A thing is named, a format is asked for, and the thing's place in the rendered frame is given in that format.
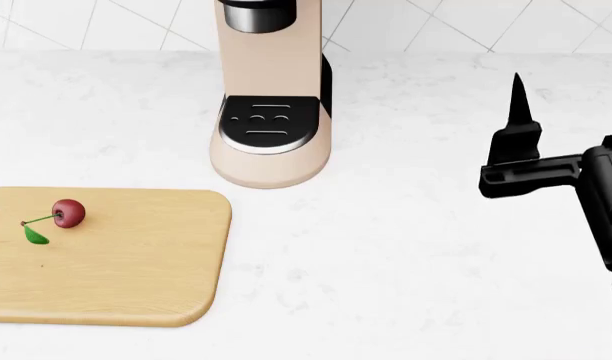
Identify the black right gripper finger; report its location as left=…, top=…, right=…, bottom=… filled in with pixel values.
left=487, top=72, right=543, bottom=166

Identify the light wooden cutting board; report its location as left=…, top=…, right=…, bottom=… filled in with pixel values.
left=0, top=186, right=233, bottom=328

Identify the red cherry with green leaf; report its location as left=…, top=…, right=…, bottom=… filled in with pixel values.
left=20, top=198, right=87, bottom=246

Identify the beige coffee machine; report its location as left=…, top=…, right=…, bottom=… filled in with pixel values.
left=209, top=0, right=334, bottom=190

